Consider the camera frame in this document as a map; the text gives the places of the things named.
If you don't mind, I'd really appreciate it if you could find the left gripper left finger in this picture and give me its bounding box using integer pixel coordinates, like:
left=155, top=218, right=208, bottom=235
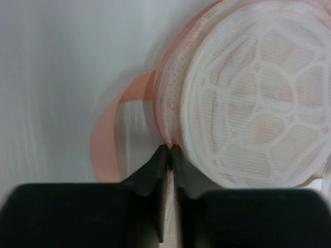
left=1, top=145, right=168, bottom=247

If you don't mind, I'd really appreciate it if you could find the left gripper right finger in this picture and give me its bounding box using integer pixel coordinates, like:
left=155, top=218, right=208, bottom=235
left=170, top=145, right=330, bottom=247

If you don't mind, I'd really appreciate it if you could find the peach floral mesh laundry bag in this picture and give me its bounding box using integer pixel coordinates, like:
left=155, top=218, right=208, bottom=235
left=90, top=1, right=330, bottom=191

